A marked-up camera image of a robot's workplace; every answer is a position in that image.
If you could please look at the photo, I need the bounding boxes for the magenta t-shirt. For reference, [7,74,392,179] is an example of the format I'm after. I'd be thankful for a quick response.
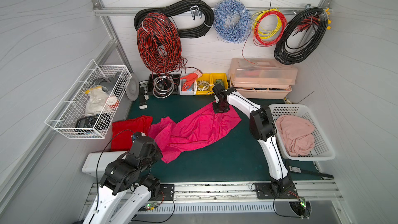
[148,103,241,163]

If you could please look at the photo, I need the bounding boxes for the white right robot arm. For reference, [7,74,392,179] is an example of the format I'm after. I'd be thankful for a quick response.
[212,84,294,197]

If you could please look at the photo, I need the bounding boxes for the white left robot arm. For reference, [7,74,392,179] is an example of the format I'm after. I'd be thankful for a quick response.
[83,132,163,224]

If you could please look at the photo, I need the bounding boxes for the green circuit boards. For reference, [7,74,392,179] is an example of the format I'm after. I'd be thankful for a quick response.
[214,79,224,86]

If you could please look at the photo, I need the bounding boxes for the yellow bin with circuit boards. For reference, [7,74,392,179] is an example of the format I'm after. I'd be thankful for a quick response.
[210,73,229,89]

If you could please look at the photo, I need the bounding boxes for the white ribbon tape roll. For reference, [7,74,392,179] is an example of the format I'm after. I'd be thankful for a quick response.
[198,80,214,91]

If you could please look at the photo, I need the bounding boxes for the yellow bin with tape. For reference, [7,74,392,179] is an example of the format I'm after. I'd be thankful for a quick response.
[196,74,214,95]

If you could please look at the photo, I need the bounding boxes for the white storage bin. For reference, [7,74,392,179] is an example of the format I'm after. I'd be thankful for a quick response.
[179,78,198,95]

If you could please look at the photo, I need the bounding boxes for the red work glove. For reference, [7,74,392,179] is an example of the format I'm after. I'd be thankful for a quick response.
[181,69,203,88]

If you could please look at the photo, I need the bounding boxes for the pink translucent toolbox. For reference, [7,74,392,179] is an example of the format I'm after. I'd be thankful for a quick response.
[229,58,298,99]

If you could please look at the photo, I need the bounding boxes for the coiled metal flexible conduit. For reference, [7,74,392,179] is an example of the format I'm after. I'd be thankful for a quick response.
[152,75,175,99]

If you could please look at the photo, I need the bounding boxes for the black storage bin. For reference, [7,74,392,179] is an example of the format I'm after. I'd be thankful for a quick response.
[147,74,180,99]

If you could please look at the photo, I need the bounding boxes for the pale pink t-shirt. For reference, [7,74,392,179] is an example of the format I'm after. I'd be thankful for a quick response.
[276,115,315,157]

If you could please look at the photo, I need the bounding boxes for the folded red t-shirt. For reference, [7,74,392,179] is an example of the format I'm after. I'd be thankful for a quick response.
[110,116,153,151]

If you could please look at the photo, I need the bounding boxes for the white laundry basket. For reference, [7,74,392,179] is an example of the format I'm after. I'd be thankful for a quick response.
[269,104,335,161]

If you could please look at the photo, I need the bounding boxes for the black multimeter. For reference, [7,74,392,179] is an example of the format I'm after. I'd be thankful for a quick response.
[75,113,111,130]

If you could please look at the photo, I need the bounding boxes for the white cloth gloves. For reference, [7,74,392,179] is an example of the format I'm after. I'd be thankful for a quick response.
[85,86,119,116]

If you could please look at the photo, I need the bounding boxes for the white power supply box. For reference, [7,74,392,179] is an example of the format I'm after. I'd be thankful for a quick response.
[81,151,126,179]

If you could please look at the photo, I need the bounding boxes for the black cable coil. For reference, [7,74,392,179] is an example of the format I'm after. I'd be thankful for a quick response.
[273,7,332,65]

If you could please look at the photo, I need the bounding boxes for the black corrugated hose coil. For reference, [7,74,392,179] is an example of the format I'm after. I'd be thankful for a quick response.
[133,0,215,39]

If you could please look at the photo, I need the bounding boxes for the blue white wire coil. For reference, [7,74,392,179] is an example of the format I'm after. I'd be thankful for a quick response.
[212,0,253,44]

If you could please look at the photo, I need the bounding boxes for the red black twisted wire coil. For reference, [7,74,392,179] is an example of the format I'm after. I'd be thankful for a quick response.
[136,12,200,75]

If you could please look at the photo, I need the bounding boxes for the red yellow wire coil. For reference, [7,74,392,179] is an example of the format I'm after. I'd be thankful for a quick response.
[241,8,288,64]

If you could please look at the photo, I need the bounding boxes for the white wire wall basket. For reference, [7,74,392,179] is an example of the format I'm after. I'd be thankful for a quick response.
[45,60,132,139]

